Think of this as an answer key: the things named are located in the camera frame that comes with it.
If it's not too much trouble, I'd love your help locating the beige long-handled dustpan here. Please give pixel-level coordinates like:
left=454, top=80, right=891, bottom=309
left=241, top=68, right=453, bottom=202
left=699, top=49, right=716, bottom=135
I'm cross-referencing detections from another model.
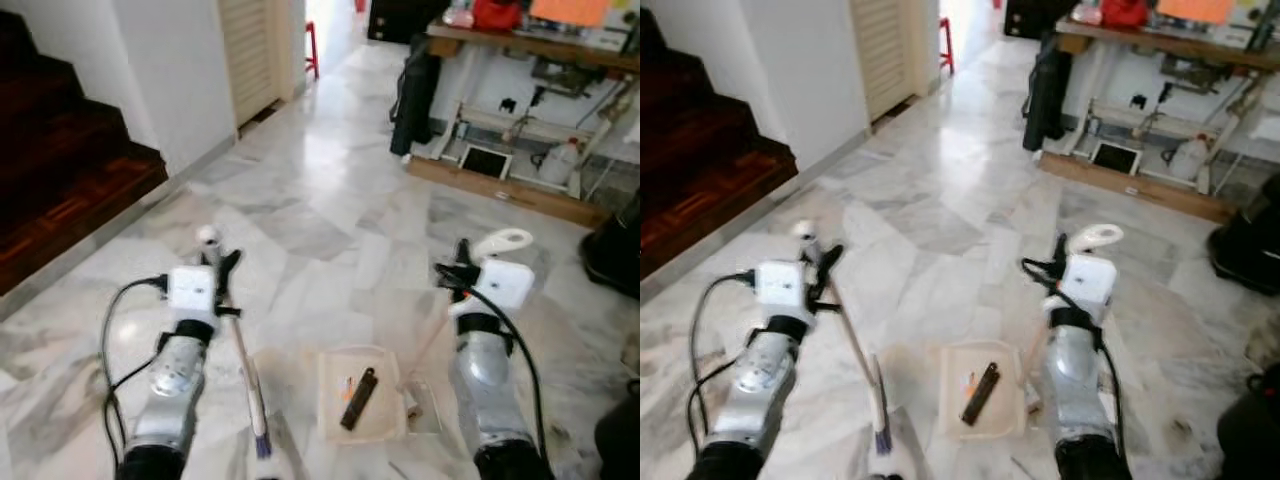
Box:
left=317, top=228, right=537, bottom=444
left=939, top=224, right=1125, bottom=439

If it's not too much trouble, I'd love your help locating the long wooden plank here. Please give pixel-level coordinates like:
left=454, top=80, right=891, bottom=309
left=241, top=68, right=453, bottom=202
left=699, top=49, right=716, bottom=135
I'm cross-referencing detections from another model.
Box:
left=404, top=154, right=613, bottom=230
left=1036, top=150, right=1241, bottom=225

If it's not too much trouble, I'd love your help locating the white framed tablet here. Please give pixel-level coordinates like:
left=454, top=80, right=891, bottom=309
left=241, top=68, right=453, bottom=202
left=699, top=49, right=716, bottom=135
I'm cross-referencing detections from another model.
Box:
left=1088, top=138, right=1143, bottom=177
left=457, top=142, right=514, bottom=182

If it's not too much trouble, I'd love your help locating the white plastic jug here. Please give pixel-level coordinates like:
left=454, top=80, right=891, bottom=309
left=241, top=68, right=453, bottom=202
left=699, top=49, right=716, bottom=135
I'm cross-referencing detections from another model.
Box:
left=538, top=137, right=583, bottom=188
left=1166, top=133, right=1213, bottom=184

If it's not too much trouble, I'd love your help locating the black flat strip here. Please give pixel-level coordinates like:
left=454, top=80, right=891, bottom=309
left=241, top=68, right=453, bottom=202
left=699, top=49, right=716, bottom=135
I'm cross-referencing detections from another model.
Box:
left=339, top=367, right=379, bottom=432
left=961, top=362, right=1002, bottom=427

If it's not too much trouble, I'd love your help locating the black hanging bag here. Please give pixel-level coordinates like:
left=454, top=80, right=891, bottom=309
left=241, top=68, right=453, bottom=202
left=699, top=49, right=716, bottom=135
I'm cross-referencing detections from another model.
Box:
left=389, top=44, right=442, bottom=160
left=1021, top=42, right=1073, bottom=155

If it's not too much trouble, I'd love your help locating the black bulky object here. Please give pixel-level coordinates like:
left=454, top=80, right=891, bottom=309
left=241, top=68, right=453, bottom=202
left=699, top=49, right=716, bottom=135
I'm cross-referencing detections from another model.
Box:
left=1206, top=188, right=1280, bottom=297
left=579, top=192, right=641, bottom=301

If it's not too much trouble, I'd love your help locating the dark wooden staircase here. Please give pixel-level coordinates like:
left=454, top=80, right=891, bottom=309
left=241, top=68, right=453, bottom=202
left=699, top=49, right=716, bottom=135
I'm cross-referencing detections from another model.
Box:
left=640, top=8, right=800, bottom=281
left=0, top=8, right=170, bottom=297

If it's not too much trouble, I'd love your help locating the wooden work table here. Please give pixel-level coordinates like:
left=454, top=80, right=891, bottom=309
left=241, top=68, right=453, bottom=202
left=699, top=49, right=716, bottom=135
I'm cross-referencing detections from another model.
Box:
left=1055, top=18, right=1280, bottom=73
left=424, top=22, right=641, bottom=79

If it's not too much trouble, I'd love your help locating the beige louvered door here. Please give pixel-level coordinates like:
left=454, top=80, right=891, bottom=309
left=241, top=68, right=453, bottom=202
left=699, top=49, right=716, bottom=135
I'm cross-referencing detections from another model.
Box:
left=217, top=0, right=297, bottom=128
left=850, top=0, right=931, bottom=123

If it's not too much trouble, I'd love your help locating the black dark object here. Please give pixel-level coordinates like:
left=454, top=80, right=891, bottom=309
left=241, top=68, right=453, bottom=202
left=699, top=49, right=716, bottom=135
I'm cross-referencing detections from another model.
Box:
left=594, top=392, right=641, bottom=480
left=1214, top=362, right=1280, bottom=480

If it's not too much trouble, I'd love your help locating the black box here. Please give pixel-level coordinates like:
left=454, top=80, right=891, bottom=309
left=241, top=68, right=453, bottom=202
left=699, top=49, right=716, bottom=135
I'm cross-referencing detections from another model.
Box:
left=1003, top=0, right=1076, bottom=41
left=366, top=0, right=451, bottom=44

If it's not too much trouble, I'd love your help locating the red bag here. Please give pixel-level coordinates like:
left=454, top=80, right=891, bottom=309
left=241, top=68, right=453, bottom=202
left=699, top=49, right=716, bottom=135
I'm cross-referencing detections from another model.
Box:
left=1100, top=0, right=1151, bottom=29
left=471, top=0, right=524, bottom=32

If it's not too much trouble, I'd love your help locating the orange box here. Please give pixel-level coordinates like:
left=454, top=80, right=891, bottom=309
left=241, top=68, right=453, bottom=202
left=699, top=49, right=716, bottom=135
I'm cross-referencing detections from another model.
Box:
left=1156, top=0, right=1237, bottom=26
left=529, top=0, right=612, bottom=29

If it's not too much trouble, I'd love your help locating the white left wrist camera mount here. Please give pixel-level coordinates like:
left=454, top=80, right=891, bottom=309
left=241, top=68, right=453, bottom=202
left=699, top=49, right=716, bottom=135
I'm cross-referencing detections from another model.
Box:
left=166, top=265, right=219, bottom=312
left=755, top=260, right=811, bottom=309

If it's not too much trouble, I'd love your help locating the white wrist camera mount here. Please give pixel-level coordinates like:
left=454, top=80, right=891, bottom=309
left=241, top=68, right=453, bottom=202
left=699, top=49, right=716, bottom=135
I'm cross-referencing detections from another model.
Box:
left=477, top=259, right=535, bottom=314
left=755, top=260, right=811, bottom=309
left=166, top=265, right=219, bottom=312
left=1063, top=254, right=1117, bottom=309

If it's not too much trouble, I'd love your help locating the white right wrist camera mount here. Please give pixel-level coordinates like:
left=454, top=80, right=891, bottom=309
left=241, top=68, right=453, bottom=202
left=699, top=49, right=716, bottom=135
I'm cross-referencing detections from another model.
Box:
left=1063, top=254, right=1117, bottom=309
left=477, top=259, right=535, bottom=314

